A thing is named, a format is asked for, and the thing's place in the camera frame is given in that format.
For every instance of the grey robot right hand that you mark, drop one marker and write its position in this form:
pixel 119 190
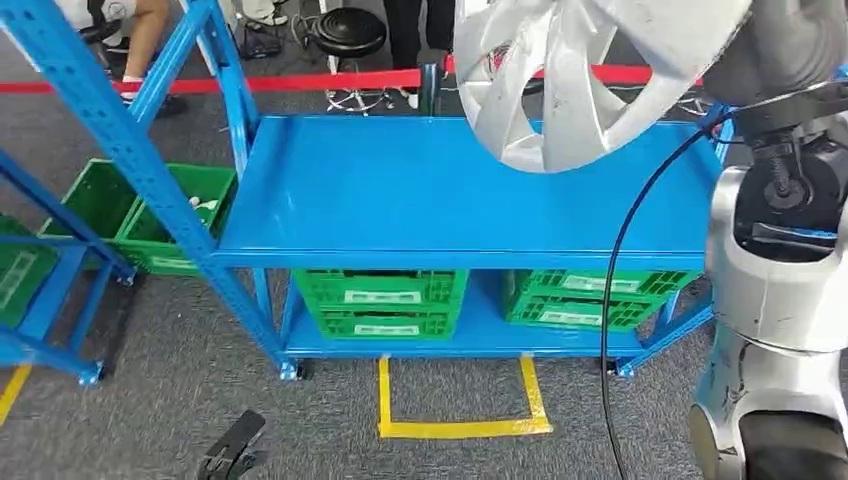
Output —
pixel 782 46

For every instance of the silver wheel hubcap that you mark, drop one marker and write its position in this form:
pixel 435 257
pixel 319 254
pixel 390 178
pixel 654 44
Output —
pixel 576 99

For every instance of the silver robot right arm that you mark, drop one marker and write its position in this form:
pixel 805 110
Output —
pixel 775 298

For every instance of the red barrier tape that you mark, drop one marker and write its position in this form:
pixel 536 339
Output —
pixel 629 73
pixel 298 83

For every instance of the person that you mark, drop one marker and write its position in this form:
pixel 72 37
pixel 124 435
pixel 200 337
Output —
pixel 142 33
pixel 262 16
pixel 404 33

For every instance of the blue metal shelf rack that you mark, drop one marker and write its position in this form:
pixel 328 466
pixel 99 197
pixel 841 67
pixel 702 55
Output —
pixel 40 311
pixel 430 199

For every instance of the black round stool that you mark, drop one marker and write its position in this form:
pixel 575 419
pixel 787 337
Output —
pixel 349 32

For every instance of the yellow floor tape outline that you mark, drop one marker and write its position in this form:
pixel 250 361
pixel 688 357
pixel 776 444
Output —
pixel 464 428

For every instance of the black router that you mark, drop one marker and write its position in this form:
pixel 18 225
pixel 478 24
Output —
pixel 258 45

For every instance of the black robot left foot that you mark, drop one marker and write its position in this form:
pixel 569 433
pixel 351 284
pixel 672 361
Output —
pixel 232 447

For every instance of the black barrier post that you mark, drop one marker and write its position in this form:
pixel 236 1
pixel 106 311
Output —
pixel 430 89

